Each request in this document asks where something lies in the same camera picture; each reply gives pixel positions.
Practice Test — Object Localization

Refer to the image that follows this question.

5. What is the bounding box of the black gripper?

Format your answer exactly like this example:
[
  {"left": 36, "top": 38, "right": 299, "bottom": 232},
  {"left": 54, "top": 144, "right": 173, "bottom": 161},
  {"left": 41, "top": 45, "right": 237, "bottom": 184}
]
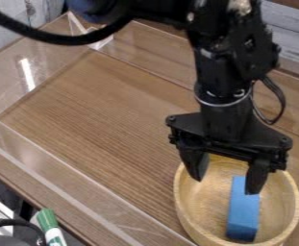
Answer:
[{"left": 165, "top": 99, "right": 292, "bottom": 195}]

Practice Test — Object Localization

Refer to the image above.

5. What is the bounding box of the blue rectangular block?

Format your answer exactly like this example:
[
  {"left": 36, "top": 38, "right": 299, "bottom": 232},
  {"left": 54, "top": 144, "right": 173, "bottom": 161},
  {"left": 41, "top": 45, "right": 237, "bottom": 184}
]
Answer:
[{"left": 225, "top": 176, "right": 260, "bottom": 242}]

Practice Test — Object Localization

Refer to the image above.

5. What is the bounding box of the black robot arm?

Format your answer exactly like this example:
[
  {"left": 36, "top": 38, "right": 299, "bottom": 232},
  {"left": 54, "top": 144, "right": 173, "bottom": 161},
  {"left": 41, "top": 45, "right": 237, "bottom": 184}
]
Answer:
[{"left": 0, "top": 0, "right": 292, "bottom": 195}]

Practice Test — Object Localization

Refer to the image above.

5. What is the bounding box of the brown wooden bowl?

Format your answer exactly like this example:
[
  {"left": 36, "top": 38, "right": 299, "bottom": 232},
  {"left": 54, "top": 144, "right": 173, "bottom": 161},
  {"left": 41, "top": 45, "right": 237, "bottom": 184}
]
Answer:
[{"left": 173, "top": 155, "right": 299, "bottom": 246}]

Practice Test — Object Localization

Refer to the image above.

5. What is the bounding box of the green white marker pen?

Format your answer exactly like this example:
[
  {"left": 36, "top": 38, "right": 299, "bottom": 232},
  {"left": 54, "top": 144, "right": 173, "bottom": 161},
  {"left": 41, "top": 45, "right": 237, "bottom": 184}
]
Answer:
[{"left": 36, "top": 209, "right": 68, "bottom": 246}]

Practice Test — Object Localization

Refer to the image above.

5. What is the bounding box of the black cable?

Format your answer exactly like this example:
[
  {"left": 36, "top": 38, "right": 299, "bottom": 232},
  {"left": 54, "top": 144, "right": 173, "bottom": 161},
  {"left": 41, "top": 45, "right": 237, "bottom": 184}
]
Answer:
[{"left": 251, "top": 75, "right": 287, "bottom": 126}]

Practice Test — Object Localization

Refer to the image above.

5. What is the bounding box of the clear acrylic tray wall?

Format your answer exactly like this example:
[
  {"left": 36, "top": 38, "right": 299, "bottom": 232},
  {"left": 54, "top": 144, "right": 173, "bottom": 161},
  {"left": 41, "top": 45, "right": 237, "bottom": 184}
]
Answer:
[{"left": 0, "top": 121, "right": 195, "bottom": 246}]

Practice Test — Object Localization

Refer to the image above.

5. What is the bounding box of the clear acrylic corner bracket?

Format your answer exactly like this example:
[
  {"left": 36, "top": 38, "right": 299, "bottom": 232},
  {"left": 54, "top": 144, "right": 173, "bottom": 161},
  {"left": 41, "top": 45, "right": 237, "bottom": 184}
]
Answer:
[{"left": 66, "top": 12, "right": 114, "bottom": 50}]

